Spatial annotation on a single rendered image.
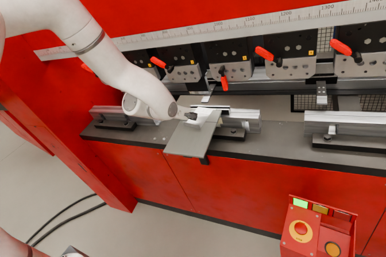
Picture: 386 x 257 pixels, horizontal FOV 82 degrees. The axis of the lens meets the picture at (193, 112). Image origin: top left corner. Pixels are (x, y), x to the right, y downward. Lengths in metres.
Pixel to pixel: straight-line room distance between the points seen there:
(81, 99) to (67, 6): 1.08
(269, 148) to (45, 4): 0.86
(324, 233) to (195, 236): 1.05
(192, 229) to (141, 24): 1.45
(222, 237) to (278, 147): 0.97
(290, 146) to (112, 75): 0.73
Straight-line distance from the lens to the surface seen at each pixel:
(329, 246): 0.98
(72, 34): 0.57
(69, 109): 1.54
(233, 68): 0.85
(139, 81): 0.62
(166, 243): 1.89
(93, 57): 0.59
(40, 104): 1.45
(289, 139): 1.02
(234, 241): 1.76
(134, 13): 0.89
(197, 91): 1.00
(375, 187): 1.08
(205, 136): 0.91
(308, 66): 0.80
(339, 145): 0.98
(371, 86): 1.22
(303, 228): 0.90
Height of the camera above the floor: 1.64
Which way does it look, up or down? 38 degrees down
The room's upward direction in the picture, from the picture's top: 21 degrees counter-clockwise
